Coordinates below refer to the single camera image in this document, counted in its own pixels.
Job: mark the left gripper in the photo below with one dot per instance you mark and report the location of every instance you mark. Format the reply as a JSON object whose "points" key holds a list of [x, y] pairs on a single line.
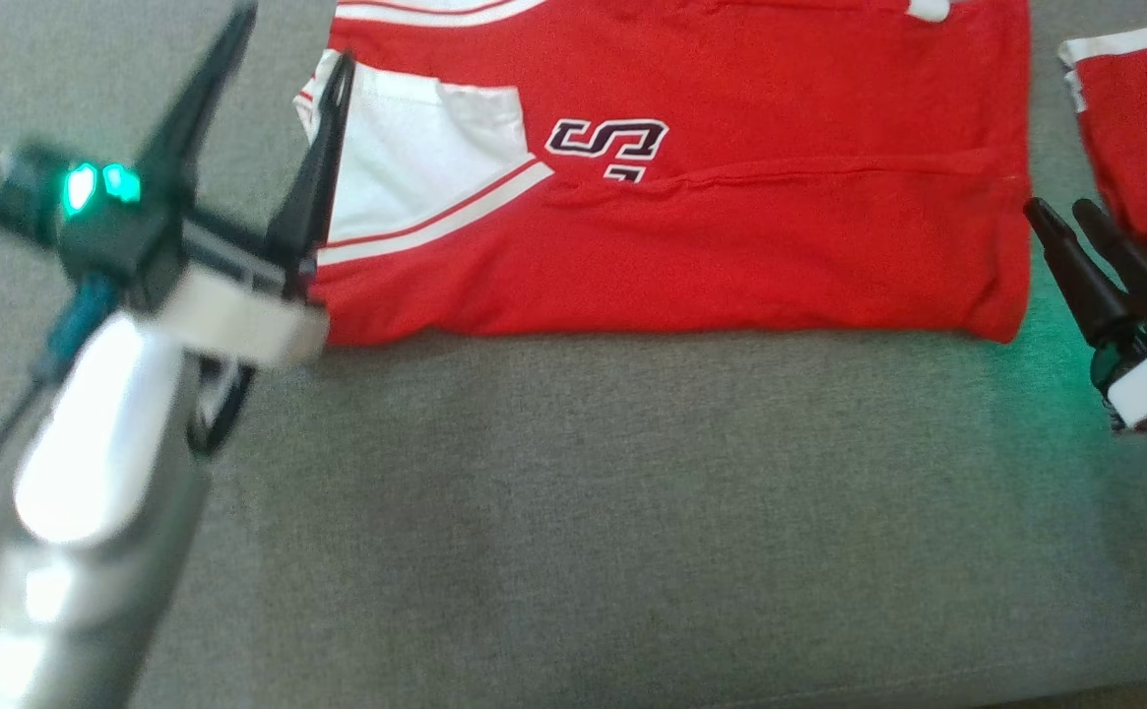
{"points": [[228, 300]]}

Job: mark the red white lettered jersey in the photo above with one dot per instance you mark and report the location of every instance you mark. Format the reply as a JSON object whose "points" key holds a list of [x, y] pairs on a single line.
{"points": [[731, 236]]}

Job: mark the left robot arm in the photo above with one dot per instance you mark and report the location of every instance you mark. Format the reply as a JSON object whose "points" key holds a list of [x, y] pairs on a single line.
{"points": [[91, 492]]}

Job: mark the large grey sofa seat cushion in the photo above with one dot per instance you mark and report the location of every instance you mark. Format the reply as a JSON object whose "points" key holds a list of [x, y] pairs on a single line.
{"points": [[632, 512]]}

